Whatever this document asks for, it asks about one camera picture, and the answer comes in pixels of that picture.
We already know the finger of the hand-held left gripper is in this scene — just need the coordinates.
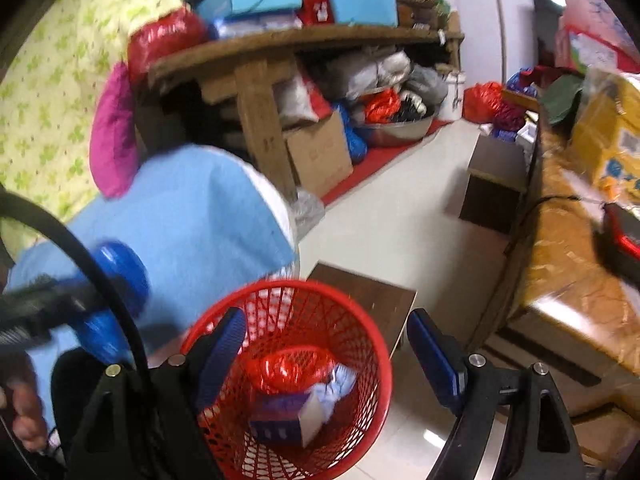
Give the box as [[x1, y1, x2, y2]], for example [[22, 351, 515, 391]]
[[40, 310, 135, 366], [45, 241, 151, 318]]

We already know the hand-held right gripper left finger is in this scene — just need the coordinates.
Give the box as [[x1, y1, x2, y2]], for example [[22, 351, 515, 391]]
[[67, 307, 248, 480]]

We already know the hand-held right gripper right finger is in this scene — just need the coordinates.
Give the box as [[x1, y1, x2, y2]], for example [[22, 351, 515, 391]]
[[406, 308, 586, 480]]

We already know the red mesh basket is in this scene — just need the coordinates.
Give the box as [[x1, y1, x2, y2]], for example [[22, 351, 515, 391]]
[[177, 280, 393, 478]]

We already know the person's left hand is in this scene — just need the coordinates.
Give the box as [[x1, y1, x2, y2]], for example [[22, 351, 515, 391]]
[[0, 355, 51, 453]]

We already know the purple and white box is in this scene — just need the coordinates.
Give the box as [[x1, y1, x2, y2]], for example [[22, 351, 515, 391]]
[[247, 390, 326, 448]]

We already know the dark wooden low table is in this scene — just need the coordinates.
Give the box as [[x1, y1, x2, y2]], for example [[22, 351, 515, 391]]
[[305, 261, 418, 356]]

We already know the light blue wrapper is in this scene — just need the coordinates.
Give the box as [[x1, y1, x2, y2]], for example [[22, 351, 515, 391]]
[[312, 365, 358, 423]]

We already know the blue blanket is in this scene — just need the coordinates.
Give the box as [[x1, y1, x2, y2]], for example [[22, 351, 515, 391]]
[[5, 144, 301, 411]]

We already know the magenta pillow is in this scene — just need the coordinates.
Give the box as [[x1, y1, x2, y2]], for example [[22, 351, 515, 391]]
[[89, 62, 141, 200]]

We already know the marble top cabinet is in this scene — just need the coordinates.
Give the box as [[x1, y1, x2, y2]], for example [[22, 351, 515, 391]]
[[470, 110, 640, 466]]

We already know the clear plastic bag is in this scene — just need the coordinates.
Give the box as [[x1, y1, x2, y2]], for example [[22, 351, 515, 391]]
[[290, 189, 326, 238]]

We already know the dark wooden stool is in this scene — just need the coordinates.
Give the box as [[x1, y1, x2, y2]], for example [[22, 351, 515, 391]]
[[459, 135, 528, 235]]

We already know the red floor mat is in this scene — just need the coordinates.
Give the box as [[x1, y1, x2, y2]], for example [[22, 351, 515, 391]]
[[320, 119, 453, 207]]

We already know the green floral quilt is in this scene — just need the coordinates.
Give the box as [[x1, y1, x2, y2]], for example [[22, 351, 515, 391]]
[[0, 0, 188, 256]]

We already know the brown cardboard box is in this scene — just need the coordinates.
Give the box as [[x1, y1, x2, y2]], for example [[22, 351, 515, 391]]
[[282, 110, 355, 191]]

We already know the black and red device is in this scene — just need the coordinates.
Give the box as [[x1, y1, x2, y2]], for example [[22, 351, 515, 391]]
[[595, 202, 640, 271]]

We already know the steel basin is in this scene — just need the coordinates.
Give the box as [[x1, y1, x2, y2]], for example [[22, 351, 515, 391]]
[[357, 112, 436, 148]]

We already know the blue plastic bag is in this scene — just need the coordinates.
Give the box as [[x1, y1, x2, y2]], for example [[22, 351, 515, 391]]
[[332, 100, 368, 163]]

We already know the large red plastic bag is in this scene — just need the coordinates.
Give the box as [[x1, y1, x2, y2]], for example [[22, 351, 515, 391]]
[[126, 10, 208, 86]]

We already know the white and red bag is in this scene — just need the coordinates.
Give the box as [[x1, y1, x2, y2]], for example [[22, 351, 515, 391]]
[[272, 72, 333, 128]]

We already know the small red plastic bag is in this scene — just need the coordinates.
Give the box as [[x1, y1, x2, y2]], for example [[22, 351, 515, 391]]
[[364, 87, 401, 123]]

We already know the blue and white packet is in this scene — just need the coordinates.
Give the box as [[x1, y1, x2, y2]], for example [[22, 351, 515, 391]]
[[207, 12, 303, 41]]

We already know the yellow cardboard box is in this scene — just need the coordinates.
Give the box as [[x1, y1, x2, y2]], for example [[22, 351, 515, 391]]
[[570, 67, 640, 196]]

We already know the pile of grey bags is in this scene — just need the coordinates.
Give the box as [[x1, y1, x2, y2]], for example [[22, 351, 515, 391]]
[[300, 50, 448, 106]]

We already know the green cloth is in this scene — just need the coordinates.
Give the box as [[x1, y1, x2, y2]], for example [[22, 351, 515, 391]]
[[540, 75, 586, 128]]

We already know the black television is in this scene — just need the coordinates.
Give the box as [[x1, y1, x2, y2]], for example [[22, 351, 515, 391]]
[[529, 0, 571, 68]]

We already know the pink plastic bag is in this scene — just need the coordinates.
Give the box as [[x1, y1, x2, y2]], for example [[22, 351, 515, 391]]
[[555, 0, 640, 73]]

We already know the black power cable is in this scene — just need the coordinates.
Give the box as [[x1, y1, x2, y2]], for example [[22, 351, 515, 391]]
[[505, 194, 608, 256]]

